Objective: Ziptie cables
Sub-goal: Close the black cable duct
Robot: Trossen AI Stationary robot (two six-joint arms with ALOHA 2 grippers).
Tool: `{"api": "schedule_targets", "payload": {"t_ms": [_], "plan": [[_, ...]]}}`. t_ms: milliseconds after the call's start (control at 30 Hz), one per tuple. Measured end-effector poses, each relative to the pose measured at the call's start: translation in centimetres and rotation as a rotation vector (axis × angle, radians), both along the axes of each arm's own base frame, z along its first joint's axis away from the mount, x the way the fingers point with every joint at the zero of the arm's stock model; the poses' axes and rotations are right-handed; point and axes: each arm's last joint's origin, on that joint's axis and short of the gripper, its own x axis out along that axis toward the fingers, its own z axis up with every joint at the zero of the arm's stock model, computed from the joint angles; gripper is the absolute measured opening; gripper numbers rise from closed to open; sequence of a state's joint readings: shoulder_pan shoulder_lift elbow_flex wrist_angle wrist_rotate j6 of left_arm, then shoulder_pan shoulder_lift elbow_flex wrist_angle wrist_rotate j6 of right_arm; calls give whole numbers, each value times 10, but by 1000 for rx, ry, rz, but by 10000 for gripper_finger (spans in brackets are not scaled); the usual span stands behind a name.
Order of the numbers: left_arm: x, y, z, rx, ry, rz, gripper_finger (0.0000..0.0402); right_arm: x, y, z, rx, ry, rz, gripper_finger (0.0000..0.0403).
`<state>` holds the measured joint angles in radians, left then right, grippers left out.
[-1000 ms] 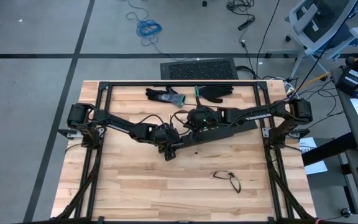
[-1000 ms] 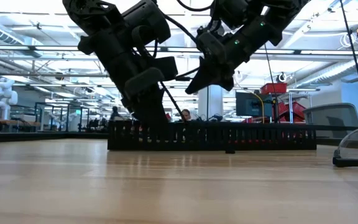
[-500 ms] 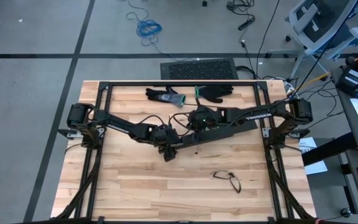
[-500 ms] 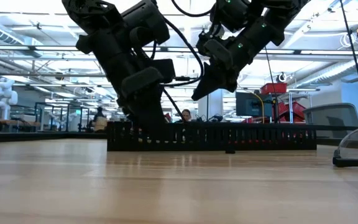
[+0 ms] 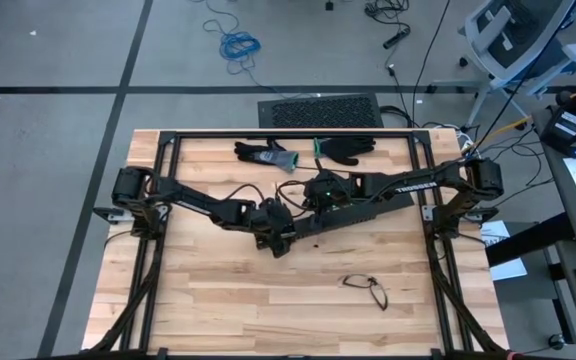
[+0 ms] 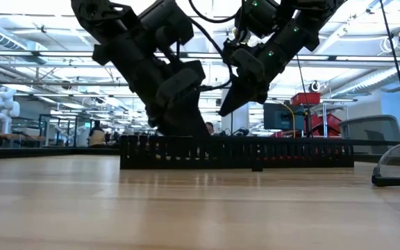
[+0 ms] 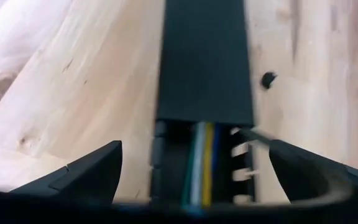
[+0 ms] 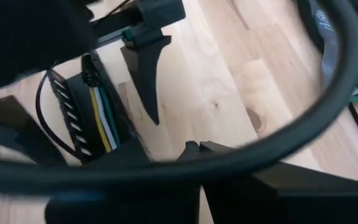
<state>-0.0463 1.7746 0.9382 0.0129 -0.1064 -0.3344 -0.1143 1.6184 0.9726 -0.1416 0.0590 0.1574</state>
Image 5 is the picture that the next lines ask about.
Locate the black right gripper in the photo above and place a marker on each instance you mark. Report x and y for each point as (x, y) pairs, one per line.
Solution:
(330, 192)

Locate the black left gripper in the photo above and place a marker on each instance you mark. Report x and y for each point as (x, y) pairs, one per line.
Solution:
(273, 220)

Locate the black duct cover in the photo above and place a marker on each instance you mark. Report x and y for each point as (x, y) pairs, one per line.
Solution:
(395, 201)

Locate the clear safety glasses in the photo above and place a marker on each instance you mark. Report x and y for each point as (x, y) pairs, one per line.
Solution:
(378, 295)

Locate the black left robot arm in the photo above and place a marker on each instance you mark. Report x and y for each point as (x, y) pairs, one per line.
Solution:
(193, 200)

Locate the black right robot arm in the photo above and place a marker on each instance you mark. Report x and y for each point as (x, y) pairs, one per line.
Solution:
(418, 187)

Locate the black work glove green cuff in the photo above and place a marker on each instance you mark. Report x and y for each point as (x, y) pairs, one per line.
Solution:
(348, 149)

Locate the black perforated box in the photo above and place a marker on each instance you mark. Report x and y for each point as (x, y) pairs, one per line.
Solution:
(318, 112)

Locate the black power strip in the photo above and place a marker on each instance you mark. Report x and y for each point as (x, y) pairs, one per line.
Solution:
(396, 39)

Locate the white paper sheet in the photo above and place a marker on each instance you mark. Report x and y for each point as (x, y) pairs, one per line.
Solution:
(510, 270)

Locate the black desk beam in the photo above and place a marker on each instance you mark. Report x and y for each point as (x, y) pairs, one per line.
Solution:
(528, 240)

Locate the grey mesh office chair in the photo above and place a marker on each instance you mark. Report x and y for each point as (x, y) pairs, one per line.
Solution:
(508, 45)

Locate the black box white labels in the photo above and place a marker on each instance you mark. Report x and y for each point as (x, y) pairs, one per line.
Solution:
(565, 127)

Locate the dark grey desk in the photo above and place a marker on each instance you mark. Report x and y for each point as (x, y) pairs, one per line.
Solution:
(565, 260)

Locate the black caster wheel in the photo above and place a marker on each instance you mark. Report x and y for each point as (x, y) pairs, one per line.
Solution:
(558, 341)

